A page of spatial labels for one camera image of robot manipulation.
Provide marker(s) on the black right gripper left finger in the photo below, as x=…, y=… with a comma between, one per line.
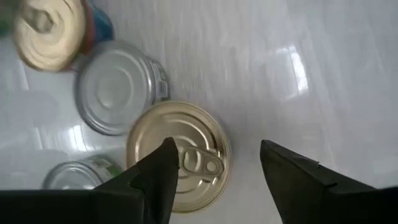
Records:
x=149, y=186

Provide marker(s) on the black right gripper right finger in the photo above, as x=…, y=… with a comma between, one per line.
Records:
x=311, y=193

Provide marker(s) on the silver can green white label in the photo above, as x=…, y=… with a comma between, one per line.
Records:
x=74, y=175
x=112, y=90

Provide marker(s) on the gold can blue red label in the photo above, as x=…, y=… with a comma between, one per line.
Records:
x=53, y=40
x=186, y=124

